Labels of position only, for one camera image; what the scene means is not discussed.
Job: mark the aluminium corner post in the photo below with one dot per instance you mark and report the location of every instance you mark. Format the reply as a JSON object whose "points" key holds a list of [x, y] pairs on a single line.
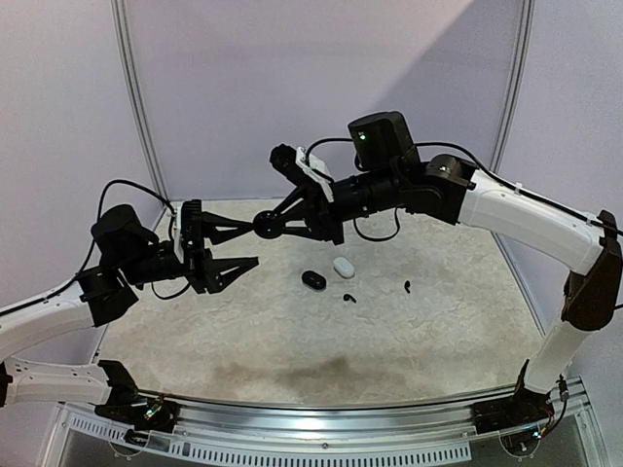
{"points": [[135, 97], [514, 82]]}

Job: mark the right aluminium corner post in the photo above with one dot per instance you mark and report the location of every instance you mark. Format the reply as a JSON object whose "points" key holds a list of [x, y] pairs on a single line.
{"points": [[514, 82]]}

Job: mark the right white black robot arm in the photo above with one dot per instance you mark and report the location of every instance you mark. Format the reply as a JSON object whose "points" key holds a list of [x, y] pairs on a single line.
{"points": [[455, 188]]}

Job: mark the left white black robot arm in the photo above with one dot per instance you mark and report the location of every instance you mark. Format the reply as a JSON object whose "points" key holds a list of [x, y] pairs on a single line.
{"points": [[131, 257]]}

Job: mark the left aluminium corner post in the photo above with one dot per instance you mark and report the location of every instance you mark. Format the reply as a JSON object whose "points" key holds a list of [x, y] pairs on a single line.
{"points": [[135, 97]]}

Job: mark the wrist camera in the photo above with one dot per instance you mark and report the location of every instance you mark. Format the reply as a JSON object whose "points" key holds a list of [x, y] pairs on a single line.
{"points": [[187, 232], [301, 170]]}

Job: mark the black oval charging case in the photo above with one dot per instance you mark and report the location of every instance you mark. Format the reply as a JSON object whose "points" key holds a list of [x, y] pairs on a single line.
{"points": [[314, 280]]}

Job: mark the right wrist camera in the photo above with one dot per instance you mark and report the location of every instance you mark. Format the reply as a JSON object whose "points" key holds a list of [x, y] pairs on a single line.
{"points": [[301, 170]]}

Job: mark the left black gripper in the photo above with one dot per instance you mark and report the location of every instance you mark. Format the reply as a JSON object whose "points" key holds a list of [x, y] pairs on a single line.
{"points": [[208, 273]]}

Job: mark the white earbud charging case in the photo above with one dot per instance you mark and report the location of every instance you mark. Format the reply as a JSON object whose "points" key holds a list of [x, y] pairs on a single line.
{"points": [[343, 267]]}

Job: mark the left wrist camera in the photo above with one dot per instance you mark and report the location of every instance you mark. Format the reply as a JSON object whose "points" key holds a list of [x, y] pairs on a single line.
{"points": [[187, 232]]}

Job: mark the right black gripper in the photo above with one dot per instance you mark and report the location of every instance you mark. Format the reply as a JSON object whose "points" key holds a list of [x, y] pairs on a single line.
{"points": [[323, 214]]}

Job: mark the black round charging case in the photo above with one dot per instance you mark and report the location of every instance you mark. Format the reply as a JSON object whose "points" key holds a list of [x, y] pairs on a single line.
{"points": [[267, 224]]}

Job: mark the aluminium front rail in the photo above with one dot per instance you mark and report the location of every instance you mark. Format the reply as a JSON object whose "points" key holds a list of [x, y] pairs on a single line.
{"points": [[440, 432]]}

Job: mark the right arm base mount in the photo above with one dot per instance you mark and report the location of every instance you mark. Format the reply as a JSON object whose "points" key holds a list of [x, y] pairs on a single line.
{"points": [[523, 406]]}

